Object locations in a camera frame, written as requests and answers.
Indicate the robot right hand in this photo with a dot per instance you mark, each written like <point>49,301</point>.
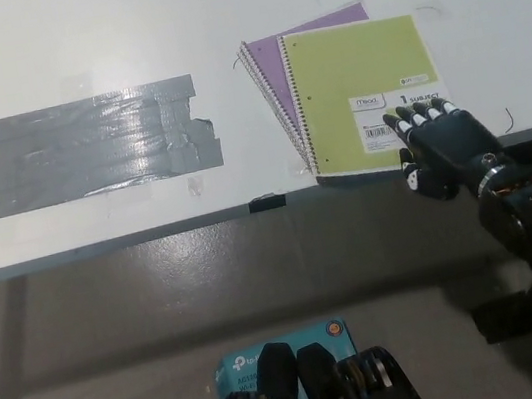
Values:
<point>450,150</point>

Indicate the green Mead spiral notebook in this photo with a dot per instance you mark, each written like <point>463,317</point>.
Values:
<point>342,76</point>

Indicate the robot body black blocks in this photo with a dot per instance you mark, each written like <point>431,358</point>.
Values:
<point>322,393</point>

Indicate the teal TP-Link box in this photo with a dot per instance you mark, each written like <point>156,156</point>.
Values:
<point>244,365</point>

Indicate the black floor tape patch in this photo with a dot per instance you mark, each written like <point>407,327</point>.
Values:
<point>498,319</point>

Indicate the small black tape strip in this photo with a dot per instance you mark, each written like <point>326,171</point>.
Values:
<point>266,203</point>

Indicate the purple spiral notebook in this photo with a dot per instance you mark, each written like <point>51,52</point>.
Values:
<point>268,67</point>

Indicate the clear tape piece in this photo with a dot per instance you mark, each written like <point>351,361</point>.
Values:
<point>194,186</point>

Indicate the grey duct tape patch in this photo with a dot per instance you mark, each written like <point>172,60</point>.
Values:
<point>85,147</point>

